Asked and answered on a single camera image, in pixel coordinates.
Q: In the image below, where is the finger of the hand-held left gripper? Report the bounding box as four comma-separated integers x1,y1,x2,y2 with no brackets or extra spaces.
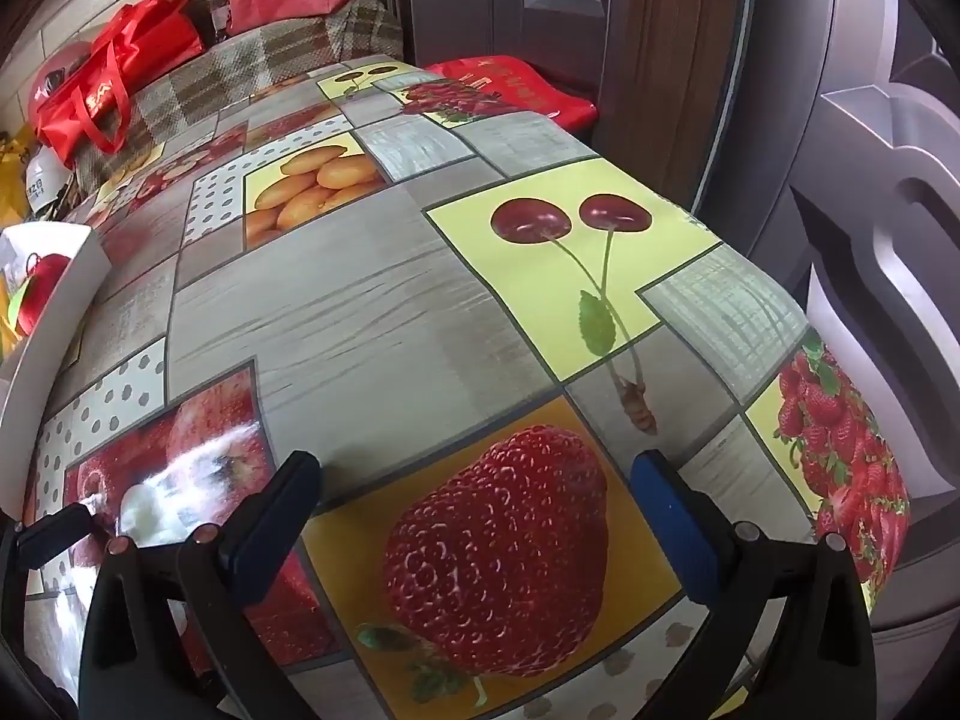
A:
0,502,95,578

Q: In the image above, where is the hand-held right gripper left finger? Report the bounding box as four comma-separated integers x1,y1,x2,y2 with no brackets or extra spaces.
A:
79,450,323,720

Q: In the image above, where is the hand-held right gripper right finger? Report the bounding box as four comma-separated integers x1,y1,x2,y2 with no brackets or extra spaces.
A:
630,450,875,720

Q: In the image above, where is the red apple plush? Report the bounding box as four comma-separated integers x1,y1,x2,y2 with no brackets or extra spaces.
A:
11,253,76,338

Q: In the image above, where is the white cardboard box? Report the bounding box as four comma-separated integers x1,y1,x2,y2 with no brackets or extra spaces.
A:
0,223,113,522

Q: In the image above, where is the fruit print tablecloth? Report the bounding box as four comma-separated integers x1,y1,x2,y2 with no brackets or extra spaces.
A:
22,60,912,720

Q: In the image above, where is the white helmet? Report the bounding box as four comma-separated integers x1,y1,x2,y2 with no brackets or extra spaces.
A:
22,146,76,218

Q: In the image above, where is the yellow shopping bag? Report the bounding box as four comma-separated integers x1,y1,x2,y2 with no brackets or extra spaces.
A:
0,127,38,226

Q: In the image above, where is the purple panelled door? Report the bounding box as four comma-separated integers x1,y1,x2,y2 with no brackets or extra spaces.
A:
742,0,960,720
397,0,612,83

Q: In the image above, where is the red gift bag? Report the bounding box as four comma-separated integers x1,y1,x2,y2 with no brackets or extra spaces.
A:
424,55,601,147

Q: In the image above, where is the red tote bag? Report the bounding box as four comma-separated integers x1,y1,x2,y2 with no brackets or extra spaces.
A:
34,0,207,170

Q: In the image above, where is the plaid blanket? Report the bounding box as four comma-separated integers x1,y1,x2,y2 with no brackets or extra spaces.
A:
75,0,406,188

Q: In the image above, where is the brown wooden door frame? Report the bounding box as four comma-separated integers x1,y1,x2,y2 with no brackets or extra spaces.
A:
600,0,751,211

